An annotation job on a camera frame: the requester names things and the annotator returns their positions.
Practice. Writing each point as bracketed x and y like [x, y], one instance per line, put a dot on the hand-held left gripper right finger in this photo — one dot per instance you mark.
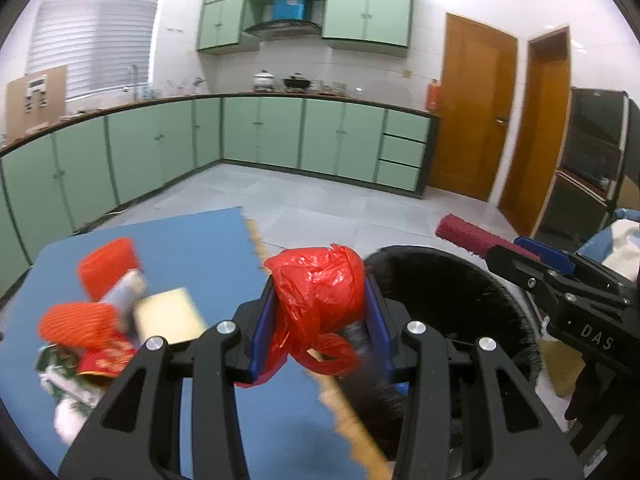
[380, 340]

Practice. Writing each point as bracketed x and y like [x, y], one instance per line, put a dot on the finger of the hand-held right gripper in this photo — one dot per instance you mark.
[547, 255]
[520, 272]

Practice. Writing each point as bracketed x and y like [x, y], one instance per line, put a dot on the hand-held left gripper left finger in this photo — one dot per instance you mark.
[262, 340]

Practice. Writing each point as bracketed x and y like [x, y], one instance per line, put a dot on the black trash bin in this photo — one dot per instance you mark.
[450, 280]

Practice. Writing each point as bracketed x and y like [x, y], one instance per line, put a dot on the red plastic bag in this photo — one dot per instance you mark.
[315, 285]

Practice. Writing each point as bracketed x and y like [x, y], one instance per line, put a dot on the yellow sponge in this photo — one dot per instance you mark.
[167, 312]

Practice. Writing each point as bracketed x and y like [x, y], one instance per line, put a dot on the clear plastic wrapper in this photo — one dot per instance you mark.
[122, 292]

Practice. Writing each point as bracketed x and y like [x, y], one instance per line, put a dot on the red printed packet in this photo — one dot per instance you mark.
[105, 357]

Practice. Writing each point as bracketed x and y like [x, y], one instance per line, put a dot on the orange foam net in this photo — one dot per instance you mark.
[107, 265]
[75, 325]

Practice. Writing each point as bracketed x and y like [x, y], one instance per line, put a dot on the green white wrapper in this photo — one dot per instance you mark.
[60, 375]

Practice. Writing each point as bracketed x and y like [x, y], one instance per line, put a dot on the brown cardboard piece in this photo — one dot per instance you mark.
[560, 365]

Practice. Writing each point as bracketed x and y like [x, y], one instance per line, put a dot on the blue white bag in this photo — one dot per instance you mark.
[617, 242]

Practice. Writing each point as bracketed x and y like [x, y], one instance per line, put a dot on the black glass cabinet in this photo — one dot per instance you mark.
[595, 160]

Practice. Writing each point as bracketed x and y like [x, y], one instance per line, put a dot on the blue foam mat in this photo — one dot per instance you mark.
[200, 250]

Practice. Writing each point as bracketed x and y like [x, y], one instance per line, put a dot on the plain wooden door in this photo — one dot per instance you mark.
[545, 135]

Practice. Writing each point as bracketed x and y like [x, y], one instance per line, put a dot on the red fire extinguisher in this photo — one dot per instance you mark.
[433, 96]

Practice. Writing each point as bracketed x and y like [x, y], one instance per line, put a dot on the green lower kitchen cabinets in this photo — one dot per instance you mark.
[270, 130]

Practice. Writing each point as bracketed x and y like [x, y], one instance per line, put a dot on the green kitchen cabinets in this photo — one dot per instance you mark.
[350, 10]
[270, 130]

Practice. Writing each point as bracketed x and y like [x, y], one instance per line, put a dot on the white pot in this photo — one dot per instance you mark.
[263, 81]

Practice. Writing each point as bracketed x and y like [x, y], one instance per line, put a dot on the black wok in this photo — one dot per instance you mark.
[297, 82]

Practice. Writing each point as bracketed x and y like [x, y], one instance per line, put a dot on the metal faucet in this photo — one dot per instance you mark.
[134, 80]

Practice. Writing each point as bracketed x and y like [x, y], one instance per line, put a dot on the cardboard board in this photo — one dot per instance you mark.
[55, 110]

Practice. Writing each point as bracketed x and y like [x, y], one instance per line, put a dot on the range hood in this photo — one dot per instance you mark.
[280, 29]

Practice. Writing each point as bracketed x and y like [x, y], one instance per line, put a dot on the green upper kitchen cabinets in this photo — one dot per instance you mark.
[350, 10]

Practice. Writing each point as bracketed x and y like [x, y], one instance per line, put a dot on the blue box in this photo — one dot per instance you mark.
[289, 6]

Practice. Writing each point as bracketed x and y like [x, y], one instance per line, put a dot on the white window blind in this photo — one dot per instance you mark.
[95, 25]

